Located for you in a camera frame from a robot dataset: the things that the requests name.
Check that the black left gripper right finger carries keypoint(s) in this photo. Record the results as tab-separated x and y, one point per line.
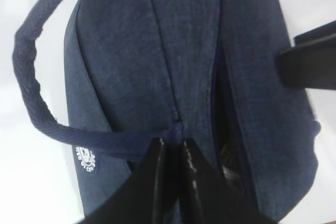
206	197

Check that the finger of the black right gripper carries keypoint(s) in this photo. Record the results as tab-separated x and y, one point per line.
311	62

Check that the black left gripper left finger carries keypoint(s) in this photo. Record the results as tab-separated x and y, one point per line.
152	194

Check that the navy blue lunch bag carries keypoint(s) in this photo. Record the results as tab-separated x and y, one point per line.
136	70

